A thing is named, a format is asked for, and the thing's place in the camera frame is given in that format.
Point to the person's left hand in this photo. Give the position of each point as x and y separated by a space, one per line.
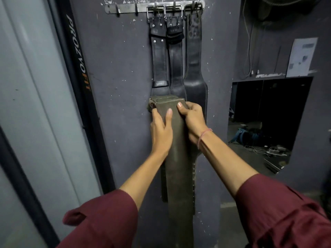
160 133

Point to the person's right hand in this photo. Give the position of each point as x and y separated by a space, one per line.
194 121

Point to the person's right thumb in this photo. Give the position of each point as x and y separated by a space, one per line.
182 108

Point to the person's left thumb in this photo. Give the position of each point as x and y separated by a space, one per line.
168 117

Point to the olive green weightlifting belt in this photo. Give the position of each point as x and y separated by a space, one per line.
178 162

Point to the person's right forearm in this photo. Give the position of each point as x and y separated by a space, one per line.
223 158

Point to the person's left forearm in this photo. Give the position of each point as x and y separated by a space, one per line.
137 179

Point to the pink thread wristband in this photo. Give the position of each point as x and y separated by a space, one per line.
203 136

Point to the wide black leather belt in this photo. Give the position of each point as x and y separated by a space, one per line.
195 74

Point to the black belt with fabric flap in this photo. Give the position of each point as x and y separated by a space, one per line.
176 59

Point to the black stitched leather belt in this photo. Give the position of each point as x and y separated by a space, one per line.
159 54

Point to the blue bag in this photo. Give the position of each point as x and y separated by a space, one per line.
245 136

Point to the white paper notice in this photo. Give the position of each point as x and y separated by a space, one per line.
301 56

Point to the black door frame with lettering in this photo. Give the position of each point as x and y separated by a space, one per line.
77 74

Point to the metal wall hook rack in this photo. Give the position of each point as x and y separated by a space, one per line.
134 7

